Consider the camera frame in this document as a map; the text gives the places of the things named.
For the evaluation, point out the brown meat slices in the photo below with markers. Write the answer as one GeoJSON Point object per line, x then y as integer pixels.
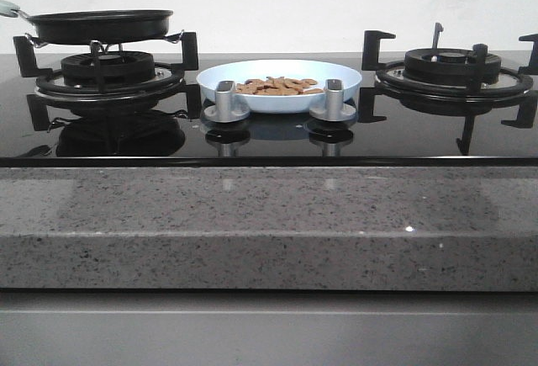
{"type": "Point", "coordinates": [278, 86]}

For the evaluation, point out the light blue plate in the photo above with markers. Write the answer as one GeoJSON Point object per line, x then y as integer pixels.
{"type": "Point", "coordinates": [240, 71]}

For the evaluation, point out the black frying pan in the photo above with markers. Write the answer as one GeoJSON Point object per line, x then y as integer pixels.
{"type": "Point", "coordinates": [107, 26]}

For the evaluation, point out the silver left stove knob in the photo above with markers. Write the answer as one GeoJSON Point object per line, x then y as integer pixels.
{"type": "Point", "coordinates": [228, 107]}

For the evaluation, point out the silver stove knob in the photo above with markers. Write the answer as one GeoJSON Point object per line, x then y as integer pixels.
{"type": "Point", "coordinates": [332, 108]}
{"type": "Point", "coordinates": [228, 107]}

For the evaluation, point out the silver right stove knob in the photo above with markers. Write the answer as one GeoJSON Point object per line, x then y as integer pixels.
{"type": "Point", "coordinates": [332, 108]}

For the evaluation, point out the black glass cooktop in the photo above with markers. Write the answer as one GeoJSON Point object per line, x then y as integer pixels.
{"type": "Point", "coordinates": [164, 137]}

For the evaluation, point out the black left gas burner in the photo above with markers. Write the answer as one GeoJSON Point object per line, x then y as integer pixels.
{"type": "Point", "coordinates": [119, 68]}

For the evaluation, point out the black gas burner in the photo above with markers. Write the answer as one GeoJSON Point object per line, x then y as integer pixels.
{"type": "Point", "coordinates": [119, 68]}
{"type": "Point", "coordinates": [449, 67]}

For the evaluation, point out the black right gas burner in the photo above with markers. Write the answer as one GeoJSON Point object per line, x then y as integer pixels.
{"type": "Point", "coordinates": [449, 67]}

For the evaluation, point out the black left pan support grate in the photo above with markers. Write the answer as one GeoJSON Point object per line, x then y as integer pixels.
{"type": "Point", "coordinates": [104, 101]}

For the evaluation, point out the black pan support grate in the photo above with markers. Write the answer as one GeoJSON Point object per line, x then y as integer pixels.
{"type": "Point", "coordinates": [104, 101]}
{"type": "Point", "coordinates": [458, 88]}

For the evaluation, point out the black right pan support grate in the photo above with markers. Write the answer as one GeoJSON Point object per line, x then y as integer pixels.
{"type": "Point", "coordinates": [458, 88]}

